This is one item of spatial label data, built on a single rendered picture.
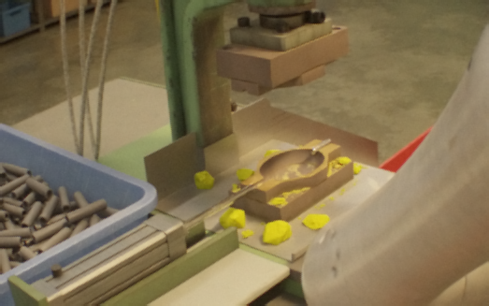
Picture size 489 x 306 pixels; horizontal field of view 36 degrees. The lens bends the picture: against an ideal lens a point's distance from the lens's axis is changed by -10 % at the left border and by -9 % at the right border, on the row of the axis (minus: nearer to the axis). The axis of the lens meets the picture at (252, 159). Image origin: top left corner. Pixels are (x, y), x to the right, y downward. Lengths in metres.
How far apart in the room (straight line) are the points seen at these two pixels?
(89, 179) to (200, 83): 0.22
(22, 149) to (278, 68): 0.53
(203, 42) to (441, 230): 0.71
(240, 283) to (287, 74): 0.26
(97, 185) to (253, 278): 0.32
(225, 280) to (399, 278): 0.40
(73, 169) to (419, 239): 0.78
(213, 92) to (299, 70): 0.20
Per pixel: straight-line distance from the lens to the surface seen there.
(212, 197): 1.14
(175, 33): 1.17
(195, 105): 1.15
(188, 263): 0.95
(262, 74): 0.98
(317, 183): 1.09
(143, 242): 0.91
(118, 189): 1.13
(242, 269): 0.97
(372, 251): 0.59
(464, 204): 0.44
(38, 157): 1.30
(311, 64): 1.03
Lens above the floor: 1.52
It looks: 25 degrees down
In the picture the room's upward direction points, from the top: 5 degrees counter-clockwise
